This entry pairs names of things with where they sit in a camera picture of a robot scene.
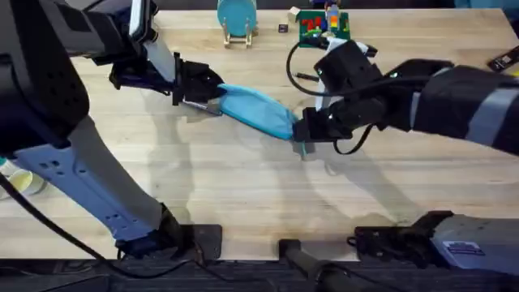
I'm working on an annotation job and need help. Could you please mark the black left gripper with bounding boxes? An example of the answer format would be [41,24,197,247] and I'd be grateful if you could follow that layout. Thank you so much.
[108,59,227,118]

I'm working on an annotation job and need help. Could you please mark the blue soft zip bag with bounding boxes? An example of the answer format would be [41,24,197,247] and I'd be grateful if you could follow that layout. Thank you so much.
[217,83,309,160]

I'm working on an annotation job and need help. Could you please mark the left wrist upright plate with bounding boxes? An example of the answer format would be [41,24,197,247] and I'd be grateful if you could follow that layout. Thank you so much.
[143,38,182,107]

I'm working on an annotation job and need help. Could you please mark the small wooden peg rack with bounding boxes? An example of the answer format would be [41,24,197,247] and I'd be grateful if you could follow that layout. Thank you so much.
[222,22,255,49]

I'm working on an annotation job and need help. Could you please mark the teal plate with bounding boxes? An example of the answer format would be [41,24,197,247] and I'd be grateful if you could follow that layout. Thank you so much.
[216,0,258,38]

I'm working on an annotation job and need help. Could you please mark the green board with toy blocks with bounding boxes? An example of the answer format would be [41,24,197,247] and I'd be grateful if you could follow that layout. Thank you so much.
[297,2,351,49]

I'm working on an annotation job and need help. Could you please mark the white paper cup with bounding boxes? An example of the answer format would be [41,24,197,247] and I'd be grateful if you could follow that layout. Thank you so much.
[0,158,47,200]

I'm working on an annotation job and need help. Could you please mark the flat black tool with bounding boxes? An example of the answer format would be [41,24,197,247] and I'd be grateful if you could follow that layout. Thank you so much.
[487,49,519,73]

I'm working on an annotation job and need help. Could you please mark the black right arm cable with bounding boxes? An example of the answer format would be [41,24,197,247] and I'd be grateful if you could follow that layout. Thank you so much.
[285,40,431,157]

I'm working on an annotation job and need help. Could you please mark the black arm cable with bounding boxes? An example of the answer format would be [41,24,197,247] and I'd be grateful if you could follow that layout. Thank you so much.
[285,40,431,157]
[0,173,204,281]

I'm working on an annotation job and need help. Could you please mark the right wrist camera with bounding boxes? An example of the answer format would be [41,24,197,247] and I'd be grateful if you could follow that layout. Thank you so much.
[313,39,384,97]

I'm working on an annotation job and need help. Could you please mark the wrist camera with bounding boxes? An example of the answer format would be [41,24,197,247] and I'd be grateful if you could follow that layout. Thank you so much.
[313,39,384,97]
[128,0,160,44]

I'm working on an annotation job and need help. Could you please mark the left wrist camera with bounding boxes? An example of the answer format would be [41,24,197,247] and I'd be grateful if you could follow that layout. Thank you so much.
[128,0,160,44]

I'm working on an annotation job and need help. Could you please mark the black mount pole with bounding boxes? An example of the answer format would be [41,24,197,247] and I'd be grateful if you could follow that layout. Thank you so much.
[277,238,368,292]

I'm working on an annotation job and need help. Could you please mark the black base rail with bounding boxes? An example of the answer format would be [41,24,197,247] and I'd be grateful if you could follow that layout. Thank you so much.
[0,223,519,292]

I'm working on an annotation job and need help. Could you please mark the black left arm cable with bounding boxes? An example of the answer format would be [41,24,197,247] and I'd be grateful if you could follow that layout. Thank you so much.
[0,173,204,281]

